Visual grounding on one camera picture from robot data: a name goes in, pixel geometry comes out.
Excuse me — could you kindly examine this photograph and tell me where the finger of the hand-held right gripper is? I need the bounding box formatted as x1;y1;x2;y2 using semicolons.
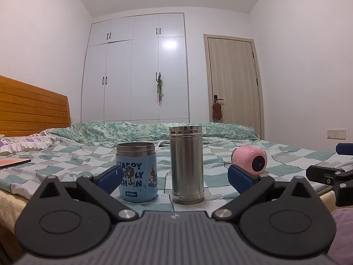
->
306;165;353;207
336;143;353;155

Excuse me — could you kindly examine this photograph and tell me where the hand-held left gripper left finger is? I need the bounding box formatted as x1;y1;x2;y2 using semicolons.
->
28;165;139;223

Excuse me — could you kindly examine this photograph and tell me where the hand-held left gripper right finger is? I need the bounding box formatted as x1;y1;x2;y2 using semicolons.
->
211;165;325;223

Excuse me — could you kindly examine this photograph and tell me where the blue cartoon print cup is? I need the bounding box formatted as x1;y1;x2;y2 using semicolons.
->
116;142;159;203

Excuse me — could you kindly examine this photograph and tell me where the stainless steel cup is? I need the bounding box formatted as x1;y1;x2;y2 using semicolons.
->
169;125;205;205

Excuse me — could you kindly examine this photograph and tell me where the checked bedsheet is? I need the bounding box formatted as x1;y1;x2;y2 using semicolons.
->
0;136;353;216

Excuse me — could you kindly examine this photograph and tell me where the purple cloth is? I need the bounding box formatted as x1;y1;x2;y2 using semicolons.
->
330;208;353;265

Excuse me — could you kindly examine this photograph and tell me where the green floral quilt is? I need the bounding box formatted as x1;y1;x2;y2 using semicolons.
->
48;121;260;148

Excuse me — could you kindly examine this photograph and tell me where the purple floral pillow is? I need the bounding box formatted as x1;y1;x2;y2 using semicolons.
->
0;133;56;157

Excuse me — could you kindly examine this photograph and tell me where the light wooden door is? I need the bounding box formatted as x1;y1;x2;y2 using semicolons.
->
203;34;265;140

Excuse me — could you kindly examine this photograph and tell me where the pink flat book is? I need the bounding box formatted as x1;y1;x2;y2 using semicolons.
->
0;158;32;170

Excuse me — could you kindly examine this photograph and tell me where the green hanging ornament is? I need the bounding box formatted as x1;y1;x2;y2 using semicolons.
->
156;72;165;103

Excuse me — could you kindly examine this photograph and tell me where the white wardrobe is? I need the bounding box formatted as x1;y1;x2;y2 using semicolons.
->
81;13;190;123

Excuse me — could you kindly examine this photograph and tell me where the wooden headboard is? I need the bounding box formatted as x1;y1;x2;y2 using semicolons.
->
0;75;71;137

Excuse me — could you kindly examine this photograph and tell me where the wall socket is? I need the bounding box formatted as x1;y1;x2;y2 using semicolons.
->
327;128;346;140

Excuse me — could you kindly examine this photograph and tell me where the brown bag on handle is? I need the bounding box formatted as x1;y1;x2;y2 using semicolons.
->
212;101;223;122

